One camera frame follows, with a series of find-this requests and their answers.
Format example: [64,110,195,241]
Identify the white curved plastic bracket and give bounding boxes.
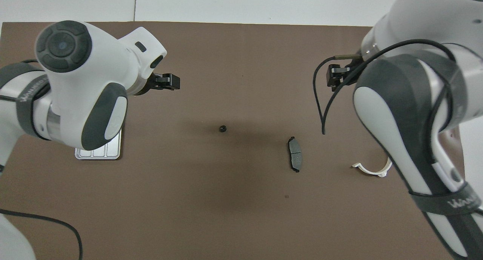
[352,156,393,177]

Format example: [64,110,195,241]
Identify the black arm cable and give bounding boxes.
[312,39,459,174]
[0,209,83,260]

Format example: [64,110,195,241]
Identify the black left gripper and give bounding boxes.
[134,73,180,95]

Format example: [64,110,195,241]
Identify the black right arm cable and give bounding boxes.
[312,39,459,174]

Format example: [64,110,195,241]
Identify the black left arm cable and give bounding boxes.
[0,209,83,260]

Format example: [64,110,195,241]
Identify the brown table mat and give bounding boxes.
[0,22,474,260]

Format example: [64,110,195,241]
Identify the silver metal tray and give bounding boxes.
[74,130,123,160]

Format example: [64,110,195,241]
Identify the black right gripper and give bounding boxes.
[327,58,363,91]

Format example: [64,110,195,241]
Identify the long dark grey brake pad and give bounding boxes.
[288,136,303,173]

